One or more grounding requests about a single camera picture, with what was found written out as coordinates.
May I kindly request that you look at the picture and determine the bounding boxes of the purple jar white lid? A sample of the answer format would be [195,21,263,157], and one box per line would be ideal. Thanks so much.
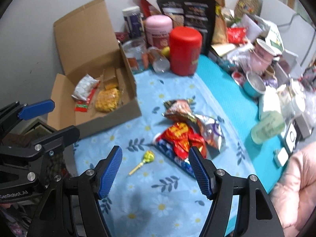
[122,6,144,40]

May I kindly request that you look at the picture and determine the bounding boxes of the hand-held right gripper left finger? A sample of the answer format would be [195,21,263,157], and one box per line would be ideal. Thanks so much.
[26,145,123,237]

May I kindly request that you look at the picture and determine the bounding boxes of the pink canister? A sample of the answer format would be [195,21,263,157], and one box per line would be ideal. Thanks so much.
[144,15,172,51]

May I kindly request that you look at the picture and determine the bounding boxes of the brown cereal packet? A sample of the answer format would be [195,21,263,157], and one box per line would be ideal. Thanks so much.
[162,98,197,124]

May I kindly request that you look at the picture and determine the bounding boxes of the dark red jar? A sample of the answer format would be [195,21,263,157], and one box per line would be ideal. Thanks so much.
[115,32,127,45]

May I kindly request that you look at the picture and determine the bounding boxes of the blue snack packet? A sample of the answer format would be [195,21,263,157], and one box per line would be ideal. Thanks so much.
[152,136,198,179]

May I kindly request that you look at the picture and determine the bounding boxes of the clear plastic jar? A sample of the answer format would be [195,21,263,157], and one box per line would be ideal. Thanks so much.
[122,38,149,73]

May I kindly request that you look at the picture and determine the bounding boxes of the red paper packet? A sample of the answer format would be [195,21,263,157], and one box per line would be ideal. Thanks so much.
[227,27,247,45]

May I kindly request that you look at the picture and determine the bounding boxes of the clear jar brown contents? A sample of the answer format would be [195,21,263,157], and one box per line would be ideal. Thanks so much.
[148,47,171,73]

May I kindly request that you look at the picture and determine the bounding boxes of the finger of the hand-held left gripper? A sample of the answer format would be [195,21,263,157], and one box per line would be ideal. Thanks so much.
[0,99,55,134]
[25,125,81,158]

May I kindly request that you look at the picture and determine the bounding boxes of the yellow snack packet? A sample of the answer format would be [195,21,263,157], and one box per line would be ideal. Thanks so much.
[95,87,121,113]

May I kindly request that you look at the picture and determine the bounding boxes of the black cable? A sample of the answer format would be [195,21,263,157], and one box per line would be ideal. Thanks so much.
[279,12,307,27]

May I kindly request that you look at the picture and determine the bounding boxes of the red green sachet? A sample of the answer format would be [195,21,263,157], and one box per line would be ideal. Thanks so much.
[74,84,99,113]

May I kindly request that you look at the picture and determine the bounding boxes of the red canister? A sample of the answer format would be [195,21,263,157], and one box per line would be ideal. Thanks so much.
[169,27,203,76]

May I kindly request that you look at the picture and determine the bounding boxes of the large black bag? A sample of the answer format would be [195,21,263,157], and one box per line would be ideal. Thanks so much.
[156,0,216,55]

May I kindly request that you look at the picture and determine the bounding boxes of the yellow green lollipop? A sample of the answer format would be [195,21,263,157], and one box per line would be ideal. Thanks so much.
[128,150,155,176]

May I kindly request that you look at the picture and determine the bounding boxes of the teal metal bowl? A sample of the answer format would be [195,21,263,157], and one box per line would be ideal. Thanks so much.
[243,71,267,97]

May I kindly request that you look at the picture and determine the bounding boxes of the stacked pink bowls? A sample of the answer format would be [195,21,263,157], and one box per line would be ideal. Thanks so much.
[249,38,282,74]

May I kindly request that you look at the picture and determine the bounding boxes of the woven straw basket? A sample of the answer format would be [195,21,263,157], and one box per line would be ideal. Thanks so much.
[234,0,260,20]

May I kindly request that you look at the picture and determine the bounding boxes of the white charger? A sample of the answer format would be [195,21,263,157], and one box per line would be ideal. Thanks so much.
[274,148,289,167]

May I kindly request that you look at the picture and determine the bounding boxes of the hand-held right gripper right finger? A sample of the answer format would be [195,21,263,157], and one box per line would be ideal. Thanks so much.
[189,146,284,237]

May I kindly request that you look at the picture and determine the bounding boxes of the teal table cover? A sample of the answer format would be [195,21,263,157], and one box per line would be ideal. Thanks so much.
[195,54,292,230]

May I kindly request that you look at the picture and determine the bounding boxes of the white box black ring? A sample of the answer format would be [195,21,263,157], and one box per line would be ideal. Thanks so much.
[281,122,300,153]

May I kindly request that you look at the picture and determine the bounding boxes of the white grey snack packet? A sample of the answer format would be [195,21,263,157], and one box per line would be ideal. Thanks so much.
[71,73,99,102]

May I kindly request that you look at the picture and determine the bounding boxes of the person's pink jacket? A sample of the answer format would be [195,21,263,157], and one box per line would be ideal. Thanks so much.
[269,144,316,237]

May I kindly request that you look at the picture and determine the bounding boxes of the wooden frame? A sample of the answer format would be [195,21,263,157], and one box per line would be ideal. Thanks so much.
[23,117,58,139]

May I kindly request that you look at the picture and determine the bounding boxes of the cardboard box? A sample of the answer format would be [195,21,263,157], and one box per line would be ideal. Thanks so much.
[47,0,142,139]

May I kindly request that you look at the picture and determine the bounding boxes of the blue floral tablecloth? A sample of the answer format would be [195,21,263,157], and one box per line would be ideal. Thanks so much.
[73,70,255,237]

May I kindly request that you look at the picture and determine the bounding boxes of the pale green bottle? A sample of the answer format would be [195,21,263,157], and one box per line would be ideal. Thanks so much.
[250,111,285,145]

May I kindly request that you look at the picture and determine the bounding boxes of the red orange snack packet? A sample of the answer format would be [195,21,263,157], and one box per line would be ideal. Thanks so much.
[158,122,194,160]

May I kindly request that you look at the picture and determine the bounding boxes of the silver purple snack packet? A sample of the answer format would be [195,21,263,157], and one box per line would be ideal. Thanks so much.
[195,114,226,160]

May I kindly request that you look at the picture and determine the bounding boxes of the white container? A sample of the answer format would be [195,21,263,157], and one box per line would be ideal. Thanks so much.
[258,89,282,119]

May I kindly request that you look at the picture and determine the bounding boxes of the brown paper bag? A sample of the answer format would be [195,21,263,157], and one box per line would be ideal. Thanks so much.
[210,0,226,45]

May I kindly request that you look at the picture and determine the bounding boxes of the red gold snack packet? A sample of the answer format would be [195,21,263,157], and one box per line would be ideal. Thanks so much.
[189,131,206,158]

